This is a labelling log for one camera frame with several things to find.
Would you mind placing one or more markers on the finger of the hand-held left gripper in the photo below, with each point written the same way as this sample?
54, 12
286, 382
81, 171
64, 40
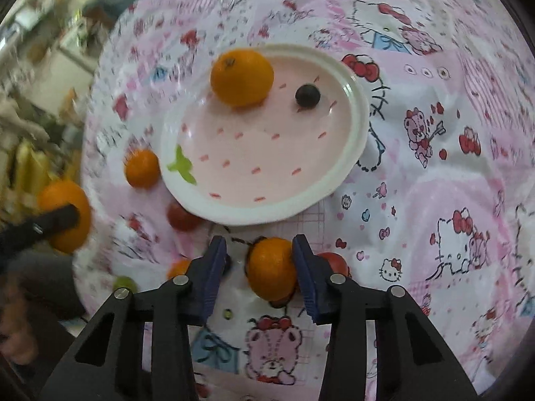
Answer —
54, 220

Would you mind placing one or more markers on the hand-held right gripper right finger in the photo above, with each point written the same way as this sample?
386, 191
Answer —
311, 288

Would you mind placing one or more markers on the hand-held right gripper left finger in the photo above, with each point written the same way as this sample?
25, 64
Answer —
211, 284

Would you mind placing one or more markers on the large orange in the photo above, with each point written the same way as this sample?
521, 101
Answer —
67, 194
241, 77

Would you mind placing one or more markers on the small mandarin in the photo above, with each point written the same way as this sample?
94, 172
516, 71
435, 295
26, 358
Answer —
179, 270
271, 268
143, 168

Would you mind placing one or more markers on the red cherry tomato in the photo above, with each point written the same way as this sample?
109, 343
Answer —
337, 262
182, 217

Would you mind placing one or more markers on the green grape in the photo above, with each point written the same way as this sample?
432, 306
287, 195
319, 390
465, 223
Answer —
124, 284

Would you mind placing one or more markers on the white and pink plate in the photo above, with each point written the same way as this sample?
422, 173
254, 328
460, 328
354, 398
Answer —
259, 154

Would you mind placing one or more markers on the dark grape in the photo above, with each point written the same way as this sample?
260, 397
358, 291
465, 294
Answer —
308, 95

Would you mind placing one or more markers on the person's left forearm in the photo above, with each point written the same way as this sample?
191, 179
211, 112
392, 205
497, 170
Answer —
14, 334

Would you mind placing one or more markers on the yellow object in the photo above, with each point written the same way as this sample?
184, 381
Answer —
27, 169

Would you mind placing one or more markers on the pink cartoon printed tablecloth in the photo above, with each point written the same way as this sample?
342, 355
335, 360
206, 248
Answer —
418, 71

